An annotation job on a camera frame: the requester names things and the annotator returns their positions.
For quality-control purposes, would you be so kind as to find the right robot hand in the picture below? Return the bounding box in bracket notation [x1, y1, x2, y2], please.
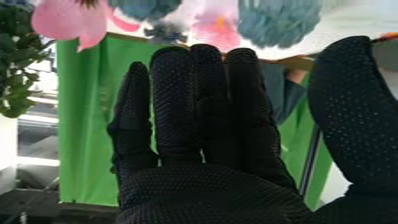
[106, 35, 398, 224]

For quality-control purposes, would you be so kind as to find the pink flower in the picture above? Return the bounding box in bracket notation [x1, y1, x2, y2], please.
[30, 0, 113, 53]
[190, 0, 243, 53]

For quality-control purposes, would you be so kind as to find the person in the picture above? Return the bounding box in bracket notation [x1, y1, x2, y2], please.
[259, 61, 316, 126]

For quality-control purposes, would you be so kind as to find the black cloth stand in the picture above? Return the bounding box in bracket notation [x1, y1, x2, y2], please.
[296, 128, 325, 198]

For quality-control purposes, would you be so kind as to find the small dark blue flower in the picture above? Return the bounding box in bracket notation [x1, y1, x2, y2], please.
[142, 21, 190, 46]

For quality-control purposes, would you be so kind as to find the green plant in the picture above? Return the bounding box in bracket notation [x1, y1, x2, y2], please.
[0, 2, 58, 120]

